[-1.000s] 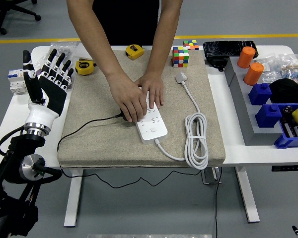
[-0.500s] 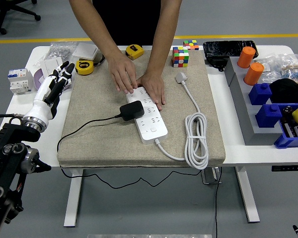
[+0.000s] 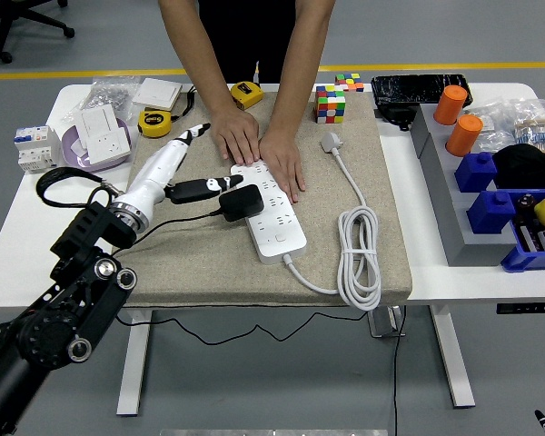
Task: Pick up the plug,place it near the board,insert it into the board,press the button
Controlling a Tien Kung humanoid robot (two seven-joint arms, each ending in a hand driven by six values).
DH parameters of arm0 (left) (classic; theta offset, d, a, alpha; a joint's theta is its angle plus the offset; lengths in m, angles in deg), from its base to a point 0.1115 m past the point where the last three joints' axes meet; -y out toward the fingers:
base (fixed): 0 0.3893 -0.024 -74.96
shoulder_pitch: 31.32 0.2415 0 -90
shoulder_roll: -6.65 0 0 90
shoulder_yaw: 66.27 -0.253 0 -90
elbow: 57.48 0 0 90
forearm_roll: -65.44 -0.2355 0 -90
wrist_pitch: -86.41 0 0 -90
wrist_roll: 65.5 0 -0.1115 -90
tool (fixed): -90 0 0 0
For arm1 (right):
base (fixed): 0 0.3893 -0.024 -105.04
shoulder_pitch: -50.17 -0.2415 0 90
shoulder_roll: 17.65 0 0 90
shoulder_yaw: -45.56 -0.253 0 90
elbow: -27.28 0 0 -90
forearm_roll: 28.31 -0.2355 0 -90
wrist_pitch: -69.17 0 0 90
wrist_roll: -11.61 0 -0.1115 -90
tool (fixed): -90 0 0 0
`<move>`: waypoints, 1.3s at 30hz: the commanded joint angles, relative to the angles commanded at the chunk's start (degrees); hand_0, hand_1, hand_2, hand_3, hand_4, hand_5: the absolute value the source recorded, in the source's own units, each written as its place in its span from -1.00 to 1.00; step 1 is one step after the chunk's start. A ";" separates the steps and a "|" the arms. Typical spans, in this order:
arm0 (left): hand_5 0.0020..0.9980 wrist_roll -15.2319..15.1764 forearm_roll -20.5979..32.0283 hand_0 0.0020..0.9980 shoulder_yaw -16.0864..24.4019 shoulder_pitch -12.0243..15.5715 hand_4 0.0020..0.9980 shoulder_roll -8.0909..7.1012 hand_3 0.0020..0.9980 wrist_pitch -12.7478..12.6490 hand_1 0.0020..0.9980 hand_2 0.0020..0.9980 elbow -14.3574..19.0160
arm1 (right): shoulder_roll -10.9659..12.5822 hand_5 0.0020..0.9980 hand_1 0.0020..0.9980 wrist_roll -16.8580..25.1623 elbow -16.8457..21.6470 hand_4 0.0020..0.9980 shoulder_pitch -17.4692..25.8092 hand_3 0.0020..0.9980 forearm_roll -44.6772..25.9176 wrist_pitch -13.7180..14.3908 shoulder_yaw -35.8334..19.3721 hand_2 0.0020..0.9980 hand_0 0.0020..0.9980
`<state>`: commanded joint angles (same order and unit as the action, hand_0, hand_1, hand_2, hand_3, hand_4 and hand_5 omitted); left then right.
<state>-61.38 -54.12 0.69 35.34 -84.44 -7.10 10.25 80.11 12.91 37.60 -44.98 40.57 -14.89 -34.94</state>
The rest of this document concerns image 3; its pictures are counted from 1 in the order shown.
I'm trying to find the grey stepped block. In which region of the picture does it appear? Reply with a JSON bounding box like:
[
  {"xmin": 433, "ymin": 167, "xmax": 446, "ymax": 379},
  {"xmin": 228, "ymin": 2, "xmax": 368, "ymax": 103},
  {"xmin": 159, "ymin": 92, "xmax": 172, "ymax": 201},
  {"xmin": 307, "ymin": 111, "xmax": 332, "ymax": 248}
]
[{"xmin": 411, "ymin": 104, "xmax": 519, "ymax": 268}]

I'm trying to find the black power adapter plug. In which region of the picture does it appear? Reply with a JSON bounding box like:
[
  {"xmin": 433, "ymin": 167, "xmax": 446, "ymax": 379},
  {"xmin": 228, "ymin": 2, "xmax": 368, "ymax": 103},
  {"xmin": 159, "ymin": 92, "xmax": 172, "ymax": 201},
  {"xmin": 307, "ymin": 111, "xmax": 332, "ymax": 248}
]
[{"xmin": 218, "ymin": 183, "xmax": 265, "ymax": 223}]

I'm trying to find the white power strip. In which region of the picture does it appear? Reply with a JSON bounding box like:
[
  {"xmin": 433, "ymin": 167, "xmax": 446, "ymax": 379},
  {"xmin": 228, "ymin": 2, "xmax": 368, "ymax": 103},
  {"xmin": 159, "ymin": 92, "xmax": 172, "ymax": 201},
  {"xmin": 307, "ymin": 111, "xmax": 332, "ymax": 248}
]
[{"xmin": 230, "ymin": 161, "xmax": 308, "ymax": 265}]

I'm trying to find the black glossy tray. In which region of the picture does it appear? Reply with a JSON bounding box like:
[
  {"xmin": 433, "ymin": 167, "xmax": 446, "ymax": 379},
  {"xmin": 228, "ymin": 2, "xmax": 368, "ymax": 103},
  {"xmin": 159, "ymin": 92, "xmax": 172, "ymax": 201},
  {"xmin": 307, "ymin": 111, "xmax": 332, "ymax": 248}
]
[{"xmin": 371, "ymin": 74, "xmax": 474, "ymax": 110}]

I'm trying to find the person's right hand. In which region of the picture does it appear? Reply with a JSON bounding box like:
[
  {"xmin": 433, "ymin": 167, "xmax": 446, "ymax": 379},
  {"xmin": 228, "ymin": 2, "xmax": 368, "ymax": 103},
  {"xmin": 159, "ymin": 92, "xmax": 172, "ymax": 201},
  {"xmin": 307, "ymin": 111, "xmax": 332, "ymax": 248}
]
[{"xmin": 208, "ymin": 107, "xmax": 261, "ymax": 165}]

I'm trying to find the clear bag of resistors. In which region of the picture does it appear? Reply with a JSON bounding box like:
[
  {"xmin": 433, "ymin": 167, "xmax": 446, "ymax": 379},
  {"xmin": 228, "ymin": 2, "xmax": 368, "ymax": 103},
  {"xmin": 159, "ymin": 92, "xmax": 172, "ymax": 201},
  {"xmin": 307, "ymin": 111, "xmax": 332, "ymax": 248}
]
[{"xmin": 510, "ymin": 97, "xmax": 545, "ymax": 154}]

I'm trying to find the metal bracket under table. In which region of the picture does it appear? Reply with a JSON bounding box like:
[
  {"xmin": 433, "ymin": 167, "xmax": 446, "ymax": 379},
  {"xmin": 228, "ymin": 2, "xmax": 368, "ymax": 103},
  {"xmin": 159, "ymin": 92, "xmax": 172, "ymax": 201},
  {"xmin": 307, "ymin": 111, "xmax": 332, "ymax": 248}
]
[{"xmin": 366, "ymin": 304, "xmax": 406, "ymax": 340}]

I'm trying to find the clear plastic bag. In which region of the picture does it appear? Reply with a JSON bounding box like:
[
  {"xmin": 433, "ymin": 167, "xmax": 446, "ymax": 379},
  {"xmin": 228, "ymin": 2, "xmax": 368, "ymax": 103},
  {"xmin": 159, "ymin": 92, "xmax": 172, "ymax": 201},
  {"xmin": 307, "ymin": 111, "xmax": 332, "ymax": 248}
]
[{"xmin": 465, "ymin": 102, "xmax": 517, "ymax": 154}]

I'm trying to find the black cloth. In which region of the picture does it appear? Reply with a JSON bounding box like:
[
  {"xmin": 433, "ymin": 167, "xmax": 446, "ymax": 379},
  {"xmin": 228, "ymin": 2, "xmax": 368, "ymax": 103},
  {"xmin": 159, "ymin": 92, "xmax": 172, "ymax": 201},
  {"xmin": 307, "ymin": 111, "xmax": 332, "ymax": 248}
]
[{"xmin": 490, "ymin": 143, "xmax": 545, "ymax": 192}]

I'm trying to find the person's left hand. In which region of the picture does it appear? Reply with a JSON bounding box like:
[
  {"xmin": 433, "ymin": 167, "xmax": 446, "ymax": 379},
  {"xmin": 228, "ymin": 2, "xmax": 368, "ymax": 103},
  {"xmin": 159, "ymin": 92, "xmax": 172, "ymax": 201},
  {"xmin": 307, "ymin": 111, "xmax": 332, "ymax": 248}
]
[{"xmin": 257, "ymin": 131, "xmax": 307, "ymax": 204}]

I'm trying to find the clear bag of screws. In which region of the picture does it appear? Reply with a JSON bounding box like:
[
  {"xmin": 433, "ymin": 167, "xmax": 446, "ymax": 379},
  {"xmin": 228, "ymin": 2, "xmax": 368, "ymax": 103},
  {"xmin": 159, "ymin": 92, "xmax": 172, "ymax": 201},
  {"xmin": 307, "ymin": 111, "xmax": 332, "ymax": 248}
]
[{"xmin": 61, "ymin": 76, "xmax": 142, "ymax": 124}]

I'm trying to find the white wall switch panel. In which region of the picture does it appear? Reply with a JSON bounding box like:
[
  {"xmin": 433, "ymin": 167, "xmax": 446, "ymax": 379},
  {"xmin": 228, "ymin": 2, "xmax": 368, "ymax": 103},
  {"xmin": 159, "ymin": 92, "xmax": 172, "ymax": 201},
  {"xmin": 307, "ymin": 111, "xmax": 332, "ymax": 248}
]
[{"xmin": 80, "ymin": 104, "xmax": 119, "ymax": 147}]

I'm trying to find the blue block with knob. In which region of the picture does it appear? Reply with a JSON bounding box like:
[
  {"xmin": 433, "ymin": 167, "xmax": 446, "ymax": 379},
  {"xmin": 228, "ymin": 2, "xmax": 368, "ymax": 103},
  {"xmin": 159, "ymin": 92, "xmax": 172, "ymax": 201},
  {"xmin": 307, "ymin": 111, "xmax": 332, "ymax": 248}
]
[
  {"xmin": 466, "ymin": 190, "xmax": 518, "ymax": 235},
  {"xmin": 453, "ymin": 151, "xmax": 499, "ymax": 194}
]

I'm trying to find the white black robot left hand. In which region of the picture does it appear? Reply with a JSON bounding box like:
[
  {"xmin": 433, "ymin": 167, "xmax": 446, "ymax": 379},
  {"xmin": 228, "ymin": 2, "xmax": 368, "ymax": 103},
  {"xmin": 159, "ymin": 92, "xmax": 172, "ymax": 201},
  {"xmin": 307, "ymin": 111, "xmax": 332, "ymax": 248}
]
[{"xmin": 112, "ymin": 122, "xmax": 245, "ymax": 219}]

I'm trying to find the black tape measure strap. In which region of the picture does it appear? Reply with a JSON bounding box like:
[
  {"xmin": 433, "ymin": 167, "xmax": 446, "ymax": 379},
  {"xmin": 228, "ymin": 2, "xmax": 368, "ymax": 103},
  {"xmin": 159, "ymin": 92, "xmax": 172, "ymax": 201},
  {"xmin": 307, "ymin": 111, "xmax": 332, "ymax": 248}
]
[{"xmin": 171, "ymin": 85, "xmax": 197, "ymax": 123}]

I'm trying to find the black hanging cable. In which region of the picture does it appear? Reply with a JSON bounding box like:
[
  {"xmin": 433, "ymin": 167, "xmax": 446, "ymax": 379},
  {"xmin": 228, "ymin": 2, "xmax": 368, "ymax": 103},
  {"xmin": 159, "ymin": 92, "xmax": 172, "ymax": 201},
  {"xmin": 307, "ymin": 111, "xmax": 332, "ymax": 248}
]
[{"xmin": 391, "ymin": 304, "xmax": 408, "ymax": 436}]

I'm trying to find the black office chair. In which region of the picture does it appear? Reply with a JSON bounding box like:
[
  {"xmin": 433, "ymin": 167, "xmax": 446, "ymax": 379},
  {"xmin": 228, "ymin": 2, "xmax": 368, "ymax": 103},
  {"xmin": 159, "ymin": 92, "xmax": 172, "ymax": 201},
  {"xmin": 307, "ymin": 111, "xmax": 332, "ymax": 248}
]
[{"xmin": 0, "ymin": 0, "xmax": 76, "ymax": 64}]

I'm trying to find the white power strip cord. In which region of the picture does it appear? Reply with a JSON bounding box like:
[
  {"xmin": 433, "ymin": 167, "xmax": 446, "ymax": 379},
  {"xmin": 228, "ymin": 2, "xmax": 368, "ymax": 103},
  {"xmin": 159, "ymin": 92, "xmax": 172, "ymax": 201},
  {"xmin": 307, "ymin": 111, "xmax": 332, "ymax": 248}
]
[{"xmin": 282, "ymin": 131, "xmax": 382, "ymax": 312}]

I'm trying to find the round yellow tape measure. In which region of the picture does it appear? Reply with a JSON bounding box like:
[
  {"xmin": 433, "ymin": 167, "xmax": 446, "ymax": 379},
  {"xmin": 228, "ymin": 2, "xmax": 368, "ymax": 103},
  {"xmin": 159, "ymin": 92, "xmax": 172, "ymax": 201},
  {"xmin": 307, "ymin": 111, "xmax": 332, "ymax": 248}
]
[{"xmin": 136, "ymin": 108, "xmax": 172, "ymax": 139}]

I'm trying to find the white circuit breaker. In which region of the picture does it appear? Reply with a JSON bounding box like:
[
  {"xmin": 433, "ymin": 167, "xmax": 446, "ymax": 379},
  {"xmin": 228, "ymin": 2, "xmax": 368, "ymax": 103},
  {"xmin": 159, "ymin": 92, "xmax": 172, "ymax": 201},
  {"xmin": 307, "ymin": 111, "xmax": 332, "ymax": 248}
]
[{"xmin": 13, "ymin": 125, "xmax": 63, "ymax": 174}]

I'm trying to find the large colourful puzzle cube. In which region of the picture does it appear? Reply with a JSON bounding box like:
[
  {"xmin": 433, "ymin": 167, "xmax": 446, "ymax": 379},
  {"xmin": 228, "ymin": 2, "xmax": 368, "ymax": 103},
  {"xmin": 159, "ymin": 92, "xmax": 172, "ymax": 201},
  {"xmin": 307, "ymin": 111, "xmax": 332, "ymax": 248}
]
[{"xmin": 313, "ymin": 84, "xmax": 347, "ymax": 124}]

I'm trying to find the blue plastic bin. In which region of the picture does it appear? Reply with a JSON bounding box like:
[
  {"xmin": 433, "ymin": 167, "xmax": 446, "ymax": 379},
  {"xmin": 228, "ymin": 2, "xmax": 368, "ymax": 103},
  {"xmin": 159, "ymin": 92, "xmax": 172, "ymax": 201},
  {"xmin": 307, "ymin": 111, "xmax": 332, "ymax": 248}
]
[{"xmin": 500, "ymin": 188, "xmax": 545, "ymax": 273}]

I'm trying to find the purple bowl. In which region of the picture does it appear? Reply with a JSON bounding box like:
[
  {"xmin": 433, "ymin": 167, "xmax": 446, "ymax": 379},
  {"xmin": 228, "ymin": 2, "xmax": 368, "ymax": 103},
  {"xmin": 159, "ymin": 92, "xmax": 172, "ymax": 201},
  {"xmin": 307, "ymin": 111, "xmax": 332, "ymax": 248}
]
[{"xmin": 61, "ymin": 116, "xmax": 133, "ymax": 174}]

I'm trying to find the orange cylinder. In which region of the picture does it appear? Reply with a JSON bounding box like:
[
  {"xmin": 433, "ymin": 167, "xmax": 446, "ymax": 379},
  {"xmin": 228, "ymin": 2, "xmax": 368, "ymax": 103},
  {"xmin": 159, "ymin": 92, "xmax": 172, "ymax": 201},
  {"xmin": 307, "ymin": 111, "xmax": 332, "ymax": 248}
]
[
  {"xmin": 444, "ymin": 114, "xmax": 484, "ymax": 158},
  {"xmin": 431, "ymin": 84, "xmax": 469, "ymax": 127}
]

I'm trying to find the black table control panel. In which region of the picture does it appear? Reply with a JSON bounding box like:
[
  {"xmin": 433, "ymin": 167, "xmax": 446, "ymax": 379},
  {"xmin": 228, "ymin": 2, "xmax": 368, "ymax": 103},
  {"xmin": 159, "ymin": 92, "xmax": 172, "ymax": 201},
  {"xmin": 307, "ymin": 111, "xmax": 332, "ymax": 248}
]
[{"xmin": 496, "ymin": 302, "xmax": 545, "ymax": 315}]

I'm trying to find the white flat switch box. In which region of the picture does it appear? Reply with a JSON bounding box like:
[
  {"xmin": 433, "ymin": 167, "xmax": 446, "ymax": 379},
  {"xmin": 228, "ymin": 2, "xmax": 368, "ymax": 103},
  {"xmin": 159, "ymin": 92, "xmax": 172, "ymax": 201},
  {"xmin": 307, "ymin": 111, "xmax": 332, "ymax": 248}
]
[{"xmin": 131, "ymin": 77, "xmax": 183, "ymax": 111}]

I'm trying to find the white wall socket panel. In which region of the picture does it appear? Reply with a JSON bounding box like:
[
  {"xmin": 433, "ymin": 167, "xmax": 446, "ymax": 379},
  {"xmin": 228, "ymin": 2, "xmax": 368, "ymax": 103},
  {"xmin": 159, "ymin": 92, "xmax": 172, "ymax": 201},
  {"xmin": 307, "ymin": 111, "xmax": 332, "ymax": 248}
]
[{"xmin": 85, "ymin": 128, "xmax": 132, "ymax": 165}]

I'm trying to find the small colourful puzzle cube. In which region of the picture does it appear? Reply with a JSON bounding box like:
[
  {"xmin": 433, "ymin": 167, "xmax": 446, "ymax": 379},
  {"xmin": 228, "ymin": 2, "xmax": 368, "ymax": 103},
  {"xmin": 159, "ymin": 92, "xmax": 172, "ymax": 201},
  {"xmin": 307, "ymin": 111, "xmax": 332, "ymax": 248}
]
[{"xmin": 333, "ymin": 72, "xmax": 365, "ymax": 94}]

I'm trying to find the thin black adapter cord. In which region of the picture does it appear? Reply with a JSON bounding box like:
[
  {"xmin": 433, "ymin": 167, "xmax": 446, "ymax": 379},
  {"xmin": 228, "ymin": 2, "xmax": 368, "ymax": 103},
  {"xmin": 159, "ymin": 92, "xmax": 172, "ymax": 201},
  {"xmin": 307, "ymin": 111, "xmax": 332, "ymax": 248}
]
[{"xmin": 113, "ymin": 209, "xmax": 376, "ymax": 347}]

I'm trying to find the square yellow tape measure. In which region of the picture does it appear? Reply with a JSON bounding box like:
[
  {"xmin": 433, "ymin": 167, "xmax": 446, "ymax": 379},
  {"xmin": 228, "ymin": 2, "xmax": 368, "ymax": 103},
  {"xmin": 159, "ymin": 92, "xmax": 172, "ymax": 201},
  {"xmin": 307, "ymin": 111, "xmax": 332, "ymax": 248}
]
[{"xmin": 230, "ymin": 80, "xmax": 265, "ymax": 112}]

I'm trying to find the beige fabric mat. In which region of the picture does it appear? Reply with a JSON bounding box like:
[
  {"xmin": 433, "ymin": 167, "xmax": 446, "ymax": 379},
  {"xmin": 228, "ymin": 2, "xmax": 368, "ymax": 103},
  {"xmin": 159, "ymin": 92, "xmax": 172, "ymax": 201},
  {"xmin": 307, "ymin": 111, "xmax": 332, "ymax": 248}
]
[{"xmin": 115, "ymin": 92, "xmax": 413, "ymax": 308}]

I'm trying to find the small black device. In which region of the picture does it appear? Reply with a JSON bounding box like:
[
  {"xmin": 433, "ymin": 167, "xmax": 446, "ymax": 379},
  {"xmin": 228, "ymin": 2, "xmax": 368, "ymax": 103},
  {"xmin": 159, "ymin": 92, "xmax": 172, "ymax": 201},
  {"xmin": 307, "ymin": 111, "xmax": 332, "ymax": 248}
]
[{"xmin": 375, "ymin": 103, "xmax": 418, "ymax": 133}]

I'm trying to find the white table leg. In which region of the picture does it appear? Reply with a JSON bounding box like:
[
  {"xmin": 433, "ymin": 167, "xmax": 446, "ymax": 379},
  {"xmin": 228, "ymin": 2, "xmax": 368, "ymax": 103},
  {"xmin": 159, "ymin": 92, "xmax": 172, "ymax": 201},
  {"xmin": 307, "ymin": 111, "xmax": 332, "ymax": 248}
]
[
  {"xmin": 429, "ymin": 304, "xmax": 476, "ymax": 409},
  {"xmin": 115, "ymin": 308, "xmax": 154, "ymax": 417}
]

